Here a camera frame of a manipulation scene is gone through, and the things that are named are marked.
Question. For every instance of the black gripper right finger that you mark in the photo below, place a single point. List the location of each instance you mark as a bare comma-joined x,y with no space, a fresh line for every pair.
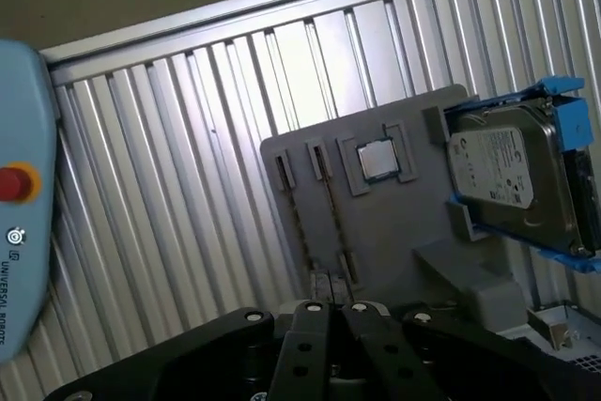
375,349

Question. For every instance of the silver CPU chip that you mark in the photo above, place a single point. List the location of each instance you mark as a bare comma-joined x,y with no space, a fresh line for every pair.
378,159

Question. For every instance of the RAM stick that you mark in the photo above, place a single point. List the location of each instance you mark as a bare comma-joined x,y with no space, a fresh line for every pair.
336,218

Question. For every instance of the hard disk in blue carrier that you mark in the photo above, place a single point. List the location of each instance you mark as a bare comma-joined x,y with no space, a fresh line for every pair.
497,161

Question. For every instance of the grey plastic parts rack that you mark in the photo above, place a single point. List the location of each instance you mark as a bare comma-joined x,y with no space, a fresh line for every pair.
399,241

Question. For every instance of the pale blue teach pendant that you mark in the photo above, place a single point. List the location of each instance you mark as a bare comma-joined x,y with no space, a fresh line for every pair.
23,114

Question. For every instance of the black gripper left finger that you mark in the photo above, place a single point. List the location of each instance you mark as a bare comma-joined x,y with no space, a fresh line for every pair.
300,349

